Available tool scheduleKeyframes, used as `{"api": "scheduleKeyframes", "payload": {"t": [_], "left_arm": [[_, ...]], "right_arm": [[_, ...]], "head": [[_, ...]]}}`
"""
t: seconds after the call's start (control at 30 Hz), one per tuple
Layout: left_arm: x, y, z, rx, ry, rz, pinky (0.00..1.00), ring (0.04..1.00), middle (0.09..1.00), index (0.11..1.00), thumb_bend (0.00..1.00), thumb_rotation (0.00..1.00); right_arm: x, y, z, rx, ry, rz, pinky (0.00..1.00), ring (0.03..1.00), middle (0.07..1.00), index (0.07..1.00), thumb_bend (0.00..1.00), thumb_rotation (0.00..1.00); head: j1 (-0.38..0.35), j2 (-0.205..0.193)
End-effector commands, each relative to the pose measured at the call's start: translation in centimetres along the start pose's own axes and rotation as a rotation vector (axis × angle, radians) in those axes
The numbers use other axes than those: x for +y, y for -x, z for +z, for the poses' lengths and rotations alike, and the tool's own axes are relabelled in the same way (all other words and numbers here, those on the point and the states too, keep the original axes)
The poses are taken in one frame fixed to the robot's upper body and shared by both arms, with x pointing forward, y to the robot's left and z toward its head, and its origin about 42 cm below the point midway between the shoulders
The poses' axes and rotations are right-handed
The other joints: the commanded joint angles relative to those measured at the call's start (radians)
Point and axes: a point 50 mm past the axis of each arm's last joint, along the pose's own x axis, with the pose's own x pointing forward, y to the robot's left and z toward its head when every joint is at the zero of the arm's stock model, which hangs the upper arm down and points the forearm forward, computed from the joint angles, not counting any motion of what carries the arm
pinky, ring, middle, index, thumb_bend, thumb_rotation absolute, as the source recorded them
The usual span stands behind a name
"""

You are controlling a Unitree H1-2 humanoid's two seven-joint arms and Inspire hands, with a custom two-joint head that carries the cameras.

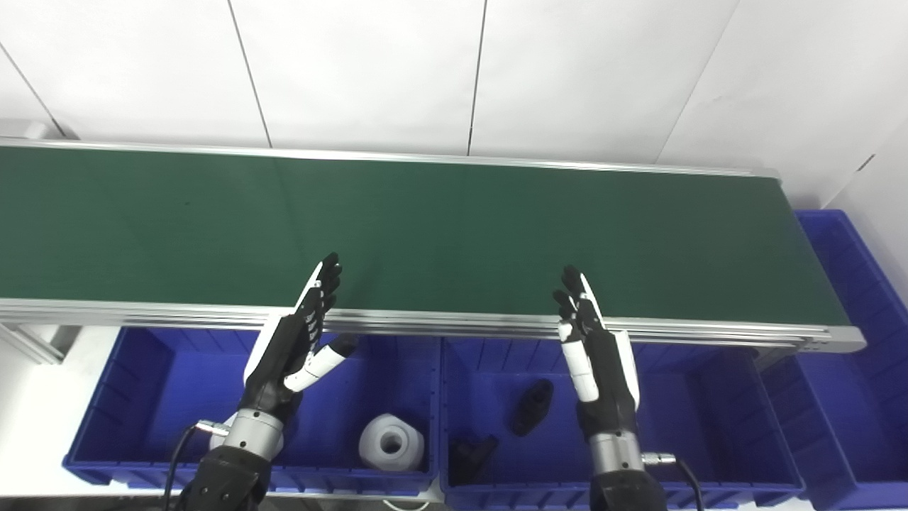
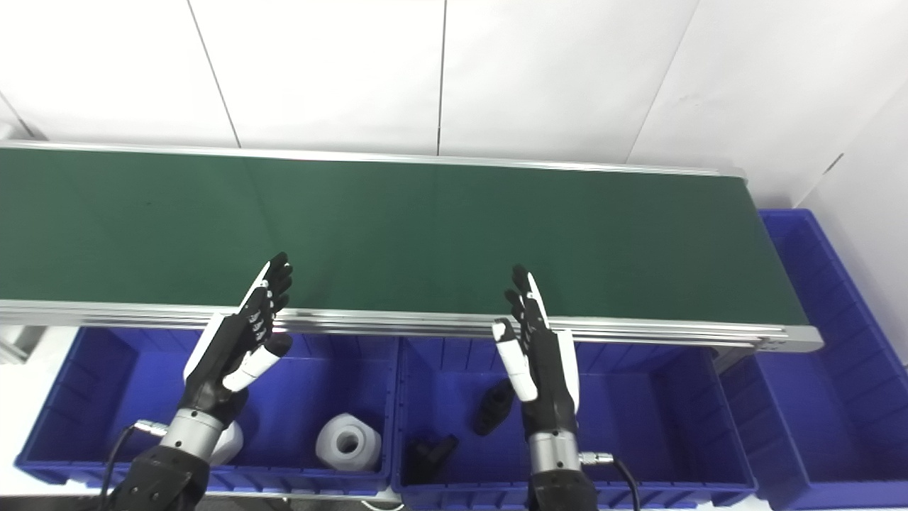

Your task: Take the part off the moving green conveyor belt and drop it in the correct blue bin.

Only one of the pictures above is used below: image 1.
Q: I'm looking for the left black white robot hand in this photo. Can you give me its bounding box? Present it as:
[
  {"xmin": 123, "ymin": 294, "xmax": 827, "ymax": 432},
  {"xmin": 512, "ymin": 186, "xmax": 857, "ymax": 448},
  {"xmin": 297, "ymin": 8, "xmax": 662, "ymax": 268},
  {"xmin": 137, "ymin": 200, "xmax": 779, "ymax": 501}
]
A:
[{"xmin": 240, "ymin": 252, "xmax": 360, "ymax": 422}]

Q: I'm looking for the grey conveyor end housing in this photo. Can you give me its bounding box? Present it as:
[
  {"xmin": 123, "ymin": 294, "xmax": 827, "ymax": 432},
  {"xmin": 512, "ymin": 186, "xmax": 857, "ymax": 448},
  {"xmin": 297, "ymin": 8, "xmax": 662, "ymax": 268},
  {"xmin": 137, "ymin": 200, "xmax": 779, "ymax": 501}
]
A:
[{"xmin": 0, "ymin": 119, "xmax": 66, "ymax": 141}]

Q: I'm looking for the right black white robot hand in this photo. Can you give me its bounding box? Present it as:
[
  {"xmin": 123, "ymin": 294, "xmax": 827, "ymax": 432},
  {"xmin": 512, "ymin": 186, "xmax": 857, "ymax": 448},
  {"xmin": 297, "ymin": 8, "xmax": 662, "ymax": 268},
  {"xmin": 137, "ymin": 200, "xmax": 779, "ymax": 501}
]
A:
[{"xmin": 553, "ymin": 265, "xmax": 641, "ymax": 438}]

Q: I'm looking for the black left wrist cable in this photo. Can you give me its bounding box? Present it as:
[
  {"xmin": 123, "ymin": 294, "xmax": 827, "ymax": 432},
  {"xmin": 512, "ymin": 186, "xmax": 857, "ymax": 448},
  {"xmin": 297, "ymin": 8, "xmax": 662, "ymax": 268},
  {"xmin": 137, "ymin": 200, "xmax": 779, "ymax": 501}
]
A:
[{"xmin": 162, "ymin": 419, "xmax": 232, "ymax": 511}]

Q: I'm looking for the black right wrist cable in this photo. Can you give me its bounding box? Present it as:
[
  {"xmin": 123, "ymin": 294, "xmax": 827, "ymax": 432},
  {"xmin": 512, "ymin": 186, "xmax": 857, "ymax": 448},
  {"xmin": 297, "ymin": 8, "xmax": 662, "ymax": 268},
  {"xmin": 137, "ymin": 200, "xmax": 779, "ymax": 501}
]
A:
[{"xmin": 641, "ymin": 451, "xmax": 704, "ymax": 511}]

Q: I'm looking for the black angular plastic part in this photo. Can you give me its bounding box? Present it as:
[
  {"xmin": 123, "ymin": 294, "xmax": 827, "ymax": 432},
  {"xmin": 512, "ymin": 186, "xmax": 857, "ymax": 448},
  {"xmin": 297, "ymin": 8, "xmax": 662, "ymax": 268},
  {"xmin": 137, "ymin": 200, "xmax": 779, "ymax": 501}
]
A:
[{"xmin": 448, "ymin": 434, "xmax": 499, "ymax": 488}]

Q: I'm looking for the aluminium conveyor support leg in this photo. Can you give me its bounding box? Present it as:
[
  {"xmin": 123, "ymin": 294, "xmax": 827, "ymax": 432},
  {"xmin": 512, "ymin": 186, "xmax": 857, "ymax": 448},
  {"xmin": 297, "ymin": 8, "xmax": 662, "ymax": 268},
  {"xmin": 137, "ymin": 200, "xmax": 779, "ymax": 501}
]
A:
[{"xmin": 0, "ymin": 322, "xmax": 66, "ymax": 366}]

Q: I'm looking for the black oval plastic part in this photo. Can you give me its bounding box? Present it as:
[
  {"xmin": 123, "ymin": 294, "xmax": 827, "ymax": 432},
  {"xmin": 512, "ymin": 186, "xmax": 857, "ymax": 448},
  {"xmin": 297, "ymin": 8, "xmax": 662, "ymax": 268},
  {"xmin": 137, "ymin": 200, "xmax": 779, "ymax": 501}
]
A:
[{"xmin": 511, "ymin": 378, "xmax": 555, "ymax": 438}]

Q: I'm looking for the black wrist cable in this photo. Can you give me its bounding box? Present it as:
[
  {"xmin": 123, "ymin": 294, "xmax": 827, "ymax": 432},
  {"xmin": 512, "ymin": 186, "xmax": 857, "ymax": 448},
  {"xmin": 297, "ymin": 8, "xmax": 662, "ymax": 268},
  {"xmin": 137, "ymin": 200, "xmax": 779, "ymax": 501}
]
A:
[
  {"xmin": 162, "ymin": 419, "xmax": 232, "ymax": 511},
  {"xmin": 641, "ymin": 451, "xmax": 704, "ymax": 511}
]

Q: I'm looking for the green conveyor belt aluminium frame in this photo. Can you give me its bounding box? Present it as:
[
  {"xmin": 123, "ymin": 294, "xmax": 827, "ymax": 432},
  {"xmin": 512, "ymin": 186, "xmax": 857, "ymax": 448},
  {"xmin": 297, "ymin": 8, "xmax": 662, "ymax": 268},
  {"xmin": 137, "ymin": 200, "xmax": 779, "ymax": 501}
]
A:
[{"xmin": 0, "ymin": 136, "xmax": 867, "ymax": 355}]

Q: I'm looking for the blue plastic bin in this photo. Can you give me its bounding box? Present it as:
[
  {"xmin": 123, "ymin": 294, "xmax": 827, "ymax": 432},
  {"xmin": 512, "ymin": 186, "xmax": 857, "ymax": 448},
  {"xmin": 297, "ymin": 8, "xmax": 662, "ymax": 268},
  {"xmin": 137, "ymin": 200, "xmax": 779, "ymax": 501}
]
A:
[
  {"xmin": 758, "ymin": 209, "xmax": 908, "ymax": 511},
  {"xmin": 62, "ymin": 326, "xmax": 442, "ymax": 498},
  {"xmin": 439, "ymin": 336, "xmax": 807, "ymax": 511}
]

